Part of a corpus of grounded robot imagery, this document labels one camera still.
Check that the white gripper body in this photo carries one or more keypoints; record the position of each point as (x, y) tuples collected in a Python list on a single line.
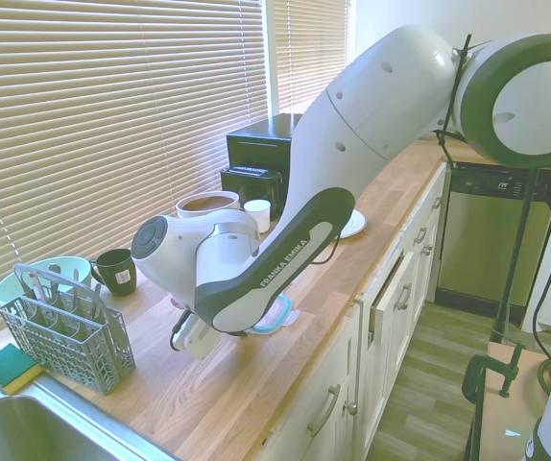
[(201, 342)]

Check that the clear plastic lid teal seal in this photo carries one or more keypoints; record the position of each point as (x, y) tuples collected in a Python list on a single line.
[(282, 307)]

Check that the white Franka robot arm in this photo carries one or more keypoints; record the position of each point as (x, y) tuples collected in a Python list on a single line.
[(376, 96)]

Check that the black mug with sticker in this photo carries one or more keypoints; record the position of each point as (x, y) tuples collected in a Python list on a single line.
[(117, 269)]

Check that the grey plastic cutlery basket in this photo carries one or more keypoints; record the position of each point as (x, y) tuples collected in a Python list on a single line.
[(64, 355)]

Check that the large white mug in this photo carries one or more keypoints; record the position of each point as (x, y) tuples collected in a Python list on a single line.
[(257, 216)]

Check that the metal mixing bowl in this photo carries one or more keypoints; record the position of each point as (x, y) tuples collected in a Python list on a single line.
[(207, 202)]

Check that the mint green bowl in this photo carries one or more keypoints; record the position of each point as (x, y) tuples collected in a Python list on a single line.
[(76, 270)]

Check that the black toaster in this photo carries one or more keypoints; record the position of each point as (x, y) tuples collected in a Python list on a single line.
[(256, 187)]

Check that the round metal cabinet knob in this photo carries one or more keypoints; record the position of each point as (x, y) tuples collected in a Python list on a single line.
[(352, 407), (426, 249)]

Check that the stainless steel double sink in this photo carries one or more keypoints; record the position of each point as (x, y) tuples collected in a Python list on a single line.
[(40, 432)]

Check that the white kitchen cabinet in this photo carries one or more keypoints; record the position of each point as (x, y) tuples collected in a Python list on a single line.
[(386, 379)]

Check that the white dinner plate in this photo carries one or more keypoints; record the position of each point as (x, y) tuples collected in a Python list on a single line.
[(354, 225)]

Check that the green yellow sponge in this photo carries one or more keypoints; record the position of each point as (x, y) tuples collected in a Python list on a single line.
[(9, 367)]

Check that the black coffee maker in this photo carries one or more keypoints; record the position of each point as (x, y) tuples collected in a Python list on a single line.
[(256, 144)]

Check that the wide beige window blind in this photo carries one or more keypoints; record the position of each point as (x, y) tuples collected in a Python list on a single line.
[(112, 120)]

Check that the green metal clamp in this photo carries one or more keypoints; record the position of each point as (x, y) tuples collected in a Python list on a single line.
[(472, 379)]

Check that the stainless steel dishwasher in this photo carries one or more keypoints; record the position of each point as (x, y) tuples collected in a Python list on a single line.
[(472, 240)]

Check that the narrow beige window blind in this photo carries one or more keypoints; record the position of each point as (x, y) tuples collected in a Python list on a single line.
[(309, 53)]

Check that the black camera tripod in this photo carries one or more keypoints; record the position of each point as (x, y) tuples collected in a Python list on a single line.
[(515, 259)]

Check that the wooden robot mount board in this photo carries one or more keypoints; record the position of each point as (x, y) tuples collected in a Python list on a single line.
[(520, 422)]

